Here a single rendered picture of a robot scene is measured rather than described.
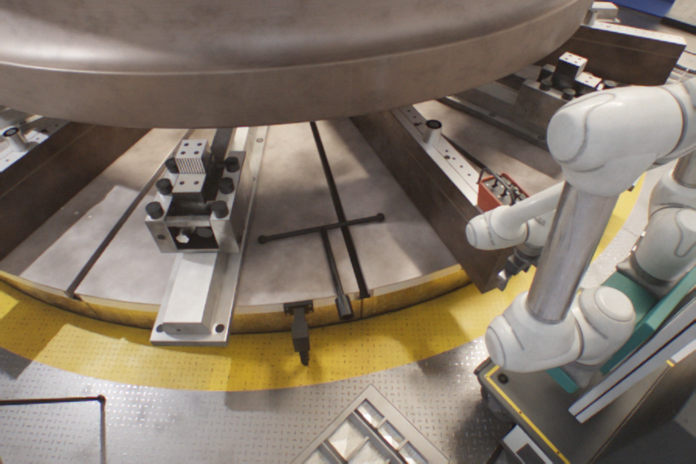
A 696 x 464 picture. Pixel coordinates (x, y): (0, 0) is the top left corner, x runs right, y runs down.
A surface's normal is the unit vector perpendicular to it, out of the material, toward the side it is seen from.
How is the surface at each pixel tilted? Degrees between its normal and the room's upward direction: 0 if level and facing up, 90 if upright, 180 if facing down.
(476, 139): 0
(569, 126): 88
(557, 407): 0
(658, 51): 90
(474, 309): 0
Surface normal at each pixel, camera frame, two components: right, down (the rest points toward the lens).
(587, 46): -0.36, 0.67
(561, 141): -0.98, 0.05
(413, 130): 0.00, -0.70
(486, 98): -0.66, 0.27
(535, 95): -0.69, 0.52
